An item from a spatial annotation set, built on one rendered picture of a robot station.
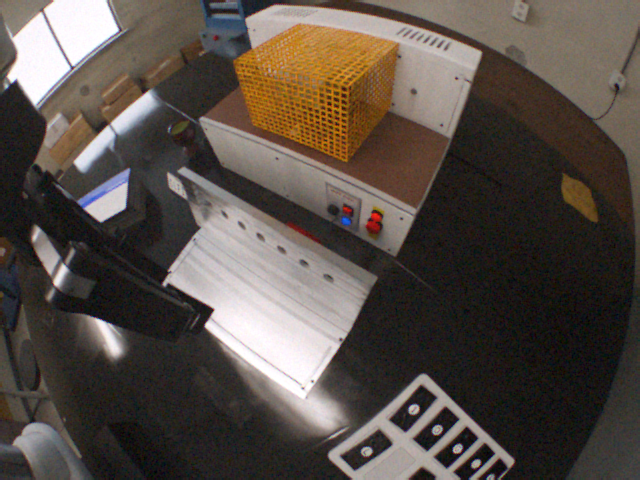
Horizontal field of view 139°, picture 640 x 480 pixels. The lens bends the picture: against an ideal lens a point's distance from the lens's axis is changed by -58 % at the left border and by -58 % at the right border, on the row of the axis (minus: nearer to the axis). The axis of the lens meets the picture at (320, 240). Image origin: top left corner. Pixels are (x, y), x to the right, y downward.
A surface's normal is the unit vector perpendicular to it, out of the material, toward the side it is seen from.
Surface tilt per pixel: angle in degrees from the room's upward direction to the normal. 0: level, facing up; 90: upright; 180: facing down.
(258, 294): 0
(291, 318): 0
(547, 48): 90
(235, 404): 0
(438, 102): 90
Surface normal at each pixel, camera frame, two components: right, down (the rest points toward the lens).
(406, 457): -0.06, -0.42
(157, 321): 0.85, 0.41
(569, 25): -0.66, 0.70
